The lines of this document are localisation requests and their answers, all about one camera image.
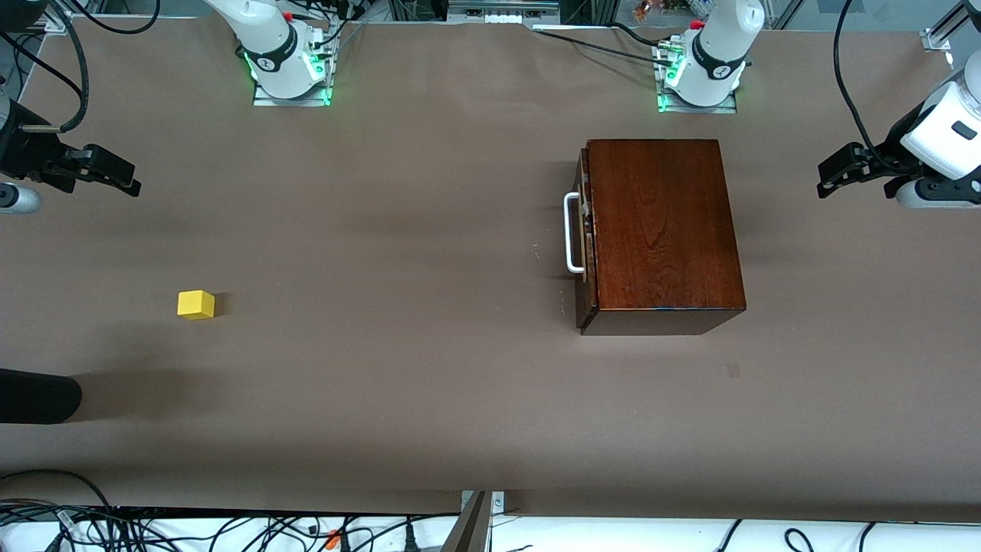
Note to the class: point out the orange plug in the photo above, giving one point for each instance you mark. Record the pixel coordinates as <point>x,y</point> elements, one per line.
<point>333,540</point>

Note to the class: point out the yellow cube block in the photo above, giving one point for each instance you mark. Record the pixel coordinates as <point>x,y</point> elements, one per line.
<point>195,305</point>

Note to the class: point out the grey metal rail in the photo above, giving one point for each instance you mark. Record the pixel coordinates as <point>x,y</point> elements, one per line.
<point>502,6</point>

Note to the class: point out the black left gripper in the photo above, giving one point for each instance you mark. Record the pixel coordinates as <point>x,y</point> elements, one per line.
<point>891,150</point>

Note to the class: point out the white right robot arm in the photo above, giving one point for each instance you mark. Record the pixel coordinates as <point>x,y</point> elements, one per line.
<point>268,38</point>

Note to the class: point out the black ribbed cylinder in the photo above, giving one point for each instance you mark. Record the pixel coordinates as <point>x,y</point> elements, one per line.
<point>38,395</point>

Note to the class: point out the dark brown wooden cabinet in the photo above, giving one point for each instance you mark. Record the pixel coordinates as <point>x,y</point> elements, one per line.
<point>663,222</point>

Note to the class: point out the aluminium frame profile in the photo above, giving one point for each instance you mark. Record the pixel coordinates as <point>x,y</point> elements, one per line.
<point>60,23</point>
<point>939,38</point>

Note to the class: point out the dark diagonal bar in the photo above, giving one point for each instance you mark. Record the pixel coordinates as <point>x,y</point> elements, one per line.
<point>467,529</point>

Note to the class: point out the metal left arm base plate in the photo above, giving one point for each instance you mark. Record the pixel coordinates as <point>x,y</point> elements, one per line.
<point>674,109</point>

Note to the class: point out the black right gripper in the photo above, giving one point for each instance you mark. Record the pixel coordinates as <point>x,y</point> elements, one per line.
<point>23,153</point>

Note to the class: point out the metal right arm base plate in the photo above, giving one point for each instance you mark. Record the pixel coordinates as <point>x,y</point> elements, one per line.
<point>262,100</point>

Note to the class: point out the silver metal bracket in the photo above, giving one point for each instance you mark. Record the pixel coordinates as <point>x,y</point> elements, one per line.
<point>498,502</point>

